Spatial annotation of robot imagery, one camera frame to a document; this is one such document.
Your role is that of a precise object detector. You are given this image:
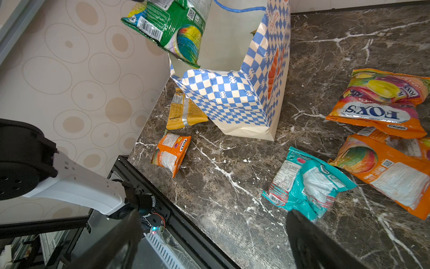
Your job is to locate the Fox's fruit candy packet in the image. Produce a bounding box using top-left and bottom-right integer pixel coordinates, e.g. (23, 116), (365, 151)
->
(326, 68), (430, 139)

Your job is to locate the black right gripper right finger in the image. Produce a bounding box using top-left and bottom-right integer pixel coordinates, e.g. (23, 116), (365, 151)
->
(286, 210), (366, 269)

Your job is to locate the small orange Fox's packet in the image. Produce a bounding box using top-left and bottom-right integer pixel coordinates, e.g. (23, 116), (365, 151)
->
(151, 132), (191, 178)

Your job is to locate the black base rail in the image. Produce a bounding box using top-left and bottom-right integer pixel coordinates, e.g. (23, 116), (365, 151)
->
(110, 156), (239, 269)

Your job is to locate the blue checkered paper bag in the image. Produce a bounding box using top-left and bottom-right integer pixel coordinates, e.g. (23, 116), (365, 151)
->
(170, 1), (291, 141)

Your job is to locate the teal mint candy packet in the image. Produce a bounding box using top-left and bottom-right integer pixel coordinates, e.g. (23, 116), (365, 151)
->
(262, 147), (357, 222)

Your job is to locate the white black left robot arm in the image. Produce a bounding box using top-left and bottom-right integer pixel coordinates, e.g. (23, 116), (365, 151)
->
(1, 119), (156, 219)

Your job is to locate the yellow snack packet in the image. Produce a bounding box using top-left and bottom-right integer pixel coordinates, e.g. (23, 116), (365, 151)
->
(166, 88), (209, 130)

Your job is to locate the left aluminium frame bar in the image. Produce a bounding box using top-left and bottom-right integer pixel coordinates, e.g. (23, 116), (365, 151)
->
(1, 0), (45, 64)

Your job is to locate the orange candy packet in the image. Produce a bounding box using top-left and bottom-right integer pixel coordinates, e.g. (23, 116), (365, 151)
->
(329, 127), (430, 220)

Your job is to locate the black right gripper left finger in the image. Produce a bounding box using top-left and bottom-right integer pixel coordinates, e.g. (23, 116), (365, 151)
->
(67, 209), (142, 269)

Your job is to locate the green snack packet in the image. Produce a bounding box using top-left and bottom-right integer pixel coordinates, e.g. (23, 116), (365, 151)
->
(122, 0), (212, 68)

